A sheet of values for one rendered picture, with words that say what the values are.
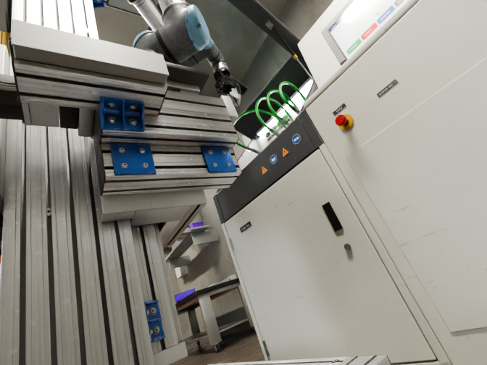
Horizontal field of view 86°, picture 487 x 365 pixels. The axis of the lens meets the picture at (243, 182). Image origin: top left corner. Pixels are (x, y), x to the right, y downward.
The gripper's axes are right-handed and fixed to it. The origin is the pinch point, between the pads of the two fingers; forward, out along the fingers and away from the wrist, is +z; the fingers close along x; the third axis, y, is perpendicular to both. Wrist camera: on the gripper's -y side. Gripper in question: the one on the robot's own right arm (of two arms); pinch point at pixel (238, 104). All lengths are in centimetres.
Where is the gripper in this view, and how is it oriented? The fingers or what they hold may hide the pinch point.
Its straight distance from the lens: 129.4
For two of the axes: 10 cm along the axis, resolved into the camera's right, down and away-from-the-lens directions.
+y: -7.4, -0.2, -6.7
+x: 5.8, -5.2, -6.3
